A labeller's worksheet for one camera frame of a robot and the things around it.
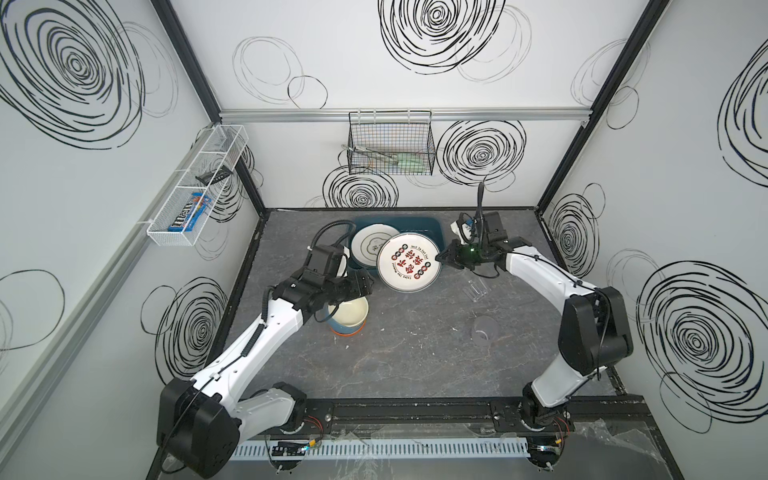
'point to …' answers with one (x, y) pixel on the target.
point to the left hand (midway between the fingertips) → (369, 284)
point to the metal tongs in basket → (394, 157)
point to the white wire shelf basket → (222, 147)
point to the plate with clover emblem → (367, 241)
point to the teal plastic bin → (430, 226)
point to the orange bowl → (344, 330)
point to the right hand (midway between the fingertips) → (433, 257)
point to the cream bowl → (351, 313)
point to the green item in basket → (410, 162)
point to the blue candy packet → (192, 209)
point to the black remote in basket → (222, 173)
